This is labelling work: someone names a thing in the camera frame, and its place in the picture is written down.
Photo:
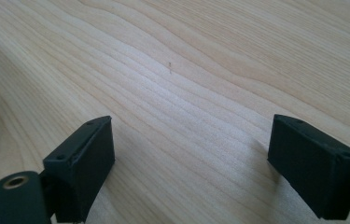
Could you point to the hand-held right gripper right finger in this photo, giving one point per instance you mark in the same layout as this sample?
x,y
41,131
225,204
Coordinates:
x,y
315,174

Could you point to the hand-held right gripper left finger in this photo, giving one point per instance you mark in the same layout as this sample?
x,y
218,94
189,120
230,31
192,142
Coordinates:
x,y
82,168

